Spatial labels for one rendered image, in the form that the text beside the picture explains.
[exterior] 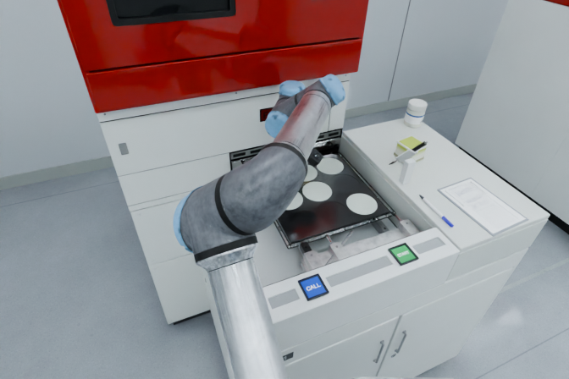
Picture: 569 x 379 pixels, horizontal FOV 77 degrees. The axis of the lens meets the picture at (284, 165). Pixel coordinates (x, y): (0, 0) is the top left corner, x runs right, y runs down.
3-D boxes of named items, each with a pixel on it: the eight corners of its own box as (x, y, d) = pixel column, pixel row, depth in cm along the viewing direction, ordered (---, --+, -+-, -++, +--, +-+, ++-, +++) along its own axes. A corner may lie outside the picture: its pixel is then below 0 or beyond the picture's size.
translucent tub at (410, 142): (392, 156, 127) (396, 140, 123) (407, 150, 130) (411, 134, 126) (408, 167, 122) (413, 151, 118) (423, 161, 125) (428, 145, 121)
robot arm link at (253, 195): (258, 172, 50) (328, 60, 89) (208, 196, 56) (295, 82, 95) (306, 229, 54) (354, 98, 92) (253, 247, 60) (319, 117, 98)
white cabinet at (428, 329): (211, 319, 179) (188, 199, 129) (374, 260, 210) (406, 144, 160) (252, 471, 133) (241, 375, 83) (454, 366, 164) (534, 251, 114)
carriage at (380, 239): (300, 266, 103) (300, 260, 101) (404, 231, 115) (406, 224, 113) (312, 289, 97) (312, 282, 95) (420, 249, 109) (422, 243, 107)
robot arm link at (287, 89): (274, 89, 99) (283, 76, 105) (273, 123, 105) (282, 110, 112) (302, 93, 97) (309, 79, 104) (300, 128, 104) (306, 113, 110)
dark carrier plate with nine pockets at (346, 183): (251, 173, 129) (251, 173, 128) (336, 153, 140) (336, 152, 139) (290, 244, 104) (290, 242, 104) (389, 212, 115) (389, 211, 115)
